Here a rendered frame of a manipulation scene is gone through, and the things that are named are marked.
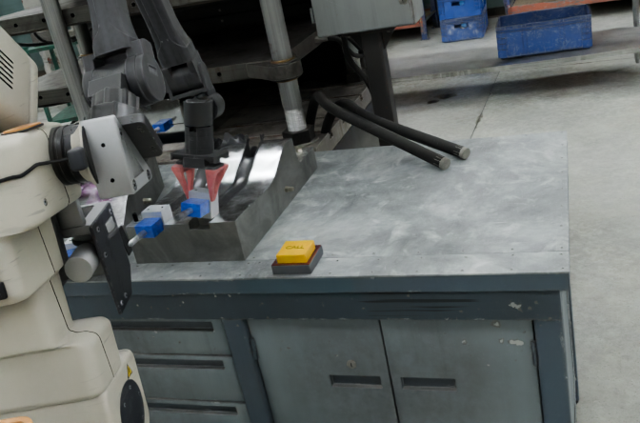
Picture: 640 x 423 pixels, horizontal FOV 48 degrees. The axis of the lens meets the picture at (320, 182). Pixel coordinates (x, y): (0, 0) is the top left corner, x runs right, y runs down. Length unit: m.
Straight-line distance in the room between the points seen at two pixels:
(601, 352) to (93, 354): 1.68
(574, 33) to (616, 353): 2.95
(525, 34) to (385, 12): 2.96
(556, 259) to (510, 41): 3.80
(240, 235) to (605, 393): 1.25
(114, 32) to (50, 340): 0.47
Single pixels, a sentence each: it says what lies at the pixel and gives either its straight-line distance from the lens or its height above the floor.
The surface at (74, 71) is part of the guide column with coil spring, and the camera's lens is 2.49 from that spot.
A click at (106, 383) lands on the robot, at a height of 0.82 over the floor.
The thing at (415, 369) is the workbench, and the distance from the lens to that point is 1.49.
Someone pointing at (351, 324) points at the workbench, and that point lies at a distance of 1.46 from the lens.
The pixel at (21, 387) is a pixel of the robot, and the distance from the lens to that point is 1.22.
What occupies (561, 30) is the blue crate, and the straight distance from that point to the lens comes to 5.01.
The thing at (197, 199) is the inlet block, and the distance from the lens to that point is 1.47.
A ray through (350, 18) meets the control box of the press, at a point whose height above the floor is 1.12.
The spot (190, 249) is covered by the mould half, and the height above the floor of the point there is 0.83.
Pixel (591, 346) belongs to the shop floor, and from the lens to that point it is 2.47.
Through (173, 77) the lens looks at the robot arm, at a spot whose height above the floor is 1.19.
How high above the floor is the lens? 1.43
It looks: 21 degrees down
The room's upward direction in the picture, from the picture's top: 12 degrees counter-clockwise
